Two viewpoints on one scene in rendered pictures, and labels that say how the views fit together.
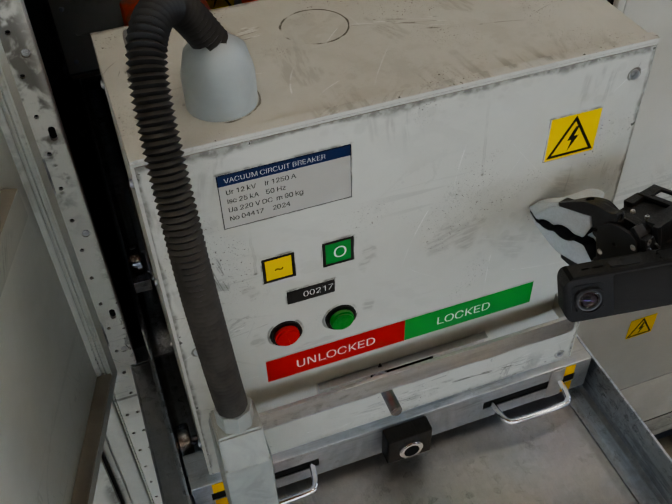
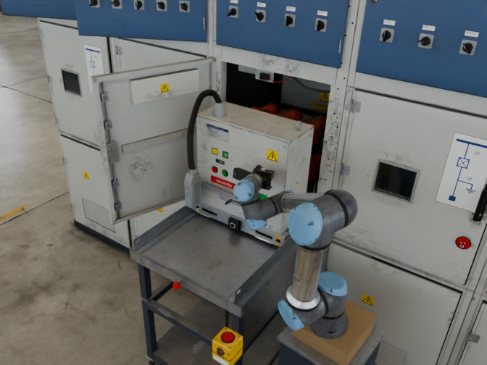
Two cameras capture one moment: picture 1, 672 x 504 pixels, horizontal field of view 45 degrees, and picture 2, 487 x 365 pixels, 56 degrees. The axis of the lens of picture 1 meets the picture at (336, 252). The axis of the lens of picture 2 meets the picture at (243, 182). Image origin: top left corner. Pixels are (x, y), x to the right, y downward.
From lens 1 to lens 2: 1.66 m
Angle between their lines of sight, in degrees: 43
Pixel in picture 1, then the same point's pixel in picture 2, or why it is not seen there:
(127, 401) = not seen: hidden behind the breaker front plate
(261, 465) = (189, 183)
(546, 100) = (265, 143)
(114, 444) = not seen: hidden behind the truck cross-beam
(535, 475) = (250, 251)
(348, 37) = (251, 118)
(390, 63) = (248, 123)
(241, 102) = (217, 114)
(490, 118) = (254, 140)
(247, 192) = (211, 129)
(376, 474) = (226, 229)
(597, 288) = (236, 171)
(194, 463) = not seen: hidden behind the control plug
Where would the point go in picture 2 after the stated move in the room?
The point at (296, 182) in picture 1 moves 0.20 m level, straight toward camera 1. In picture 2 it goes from (219, 132) to (181, 144)
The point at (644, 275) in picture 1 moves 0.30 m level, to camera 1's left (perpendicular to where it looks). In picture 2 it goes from (243, 173) to (203, 146)
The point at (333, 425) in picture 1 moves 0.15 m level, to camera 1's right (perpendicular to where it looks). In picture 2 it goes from (222, 207) to (240, 221)
